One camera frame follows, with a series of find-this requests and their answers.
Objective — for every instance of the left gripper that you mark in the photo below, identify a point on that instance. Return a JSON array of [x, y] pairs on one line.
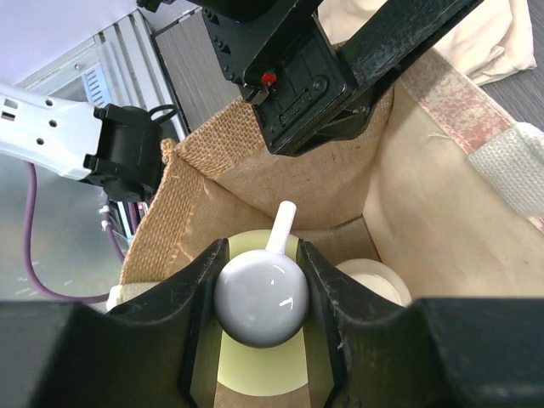
[[301, 92]]

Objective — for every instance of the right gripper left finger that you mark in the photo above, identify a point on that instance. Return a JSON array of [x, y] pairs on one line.
[[159, 349]]

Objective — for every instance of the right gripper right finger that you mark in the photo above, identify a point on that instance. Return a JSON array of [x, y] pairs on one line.
[[365, 351]]

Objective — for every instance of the yellow pump lotion bottle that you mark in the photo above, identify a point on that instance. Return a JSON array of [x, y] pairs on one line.
[[261, 299]]

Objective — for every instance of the beige bottle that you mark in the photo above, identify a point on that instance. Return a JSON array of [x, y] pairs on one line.
[[379, 278]]

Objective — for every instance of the burlap canvas tote bag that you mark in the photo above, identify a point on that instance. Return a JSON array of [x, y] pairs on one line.
[[442, 186]]

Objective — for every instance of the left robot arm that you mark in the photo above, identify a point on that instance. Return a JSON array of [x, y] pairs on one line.
[[115, 148]]

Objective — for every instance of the beige cloth garment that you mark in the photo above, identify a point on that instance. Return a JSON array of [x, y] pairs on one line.
[[494, 42]]

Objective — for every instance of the aluminium rail with cable duct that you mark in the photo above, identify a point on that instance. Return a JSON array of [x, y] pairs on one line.
[[118, 65]]

